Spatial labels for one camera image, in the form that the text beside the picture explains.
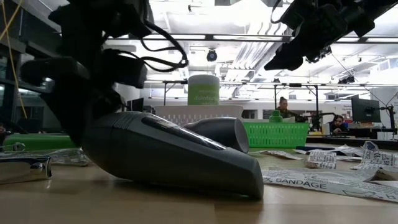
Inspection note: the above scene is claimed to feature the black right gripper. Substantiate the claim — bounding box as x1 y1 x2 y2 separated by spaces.
264 0 376 71

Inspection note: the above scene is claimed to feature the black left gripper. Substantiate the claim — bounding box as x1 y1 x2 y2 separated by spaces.
20 34 125 147

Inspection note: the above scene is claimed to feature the small green bottle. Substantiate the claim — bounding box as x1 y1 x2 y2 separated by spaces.
2 133 77 152
269 110 284 123

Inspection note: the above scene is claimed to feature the black computer monitor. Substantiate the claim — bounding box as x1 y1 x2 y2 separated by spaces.
351 96 382 123
126 97 145 113

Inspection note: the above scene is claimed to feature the person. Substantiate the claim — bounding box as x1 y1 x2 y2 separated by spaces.
276 96 307 123
328 114 349 135

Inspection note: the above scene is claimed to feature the long overhead light bar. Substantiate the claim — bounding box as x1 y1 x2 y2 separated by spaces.
105 32 398 44

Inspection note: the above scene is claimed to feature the plastic-wrapped silver nail clipper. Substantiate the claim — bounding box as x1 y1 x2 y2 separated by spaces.
0 147 93 167

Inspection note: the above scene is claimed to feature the green perforated plastic basket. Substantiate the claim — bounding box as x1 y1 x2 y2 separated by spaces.
243 121 310 149

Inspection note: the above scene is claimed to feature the green white disinfecting wipes canister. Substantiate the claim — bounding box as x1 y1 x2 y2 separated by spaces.
187 74 220 106

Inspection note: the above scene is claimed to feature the white perforated plastic basket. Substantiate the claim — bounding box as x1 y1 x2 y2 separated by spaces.
154 105 244 127

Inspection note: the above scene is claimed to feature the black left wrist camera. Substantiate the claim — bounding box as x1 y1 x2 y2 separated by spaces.
104 49 149 90

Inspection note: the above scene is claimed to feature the yellow extension cable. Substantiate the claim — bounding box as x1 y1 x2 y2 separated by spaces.
0 0 29 119

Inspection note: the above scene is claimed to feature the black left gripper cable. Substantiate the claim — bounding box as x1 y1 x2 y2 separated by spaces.
105 20 190 74

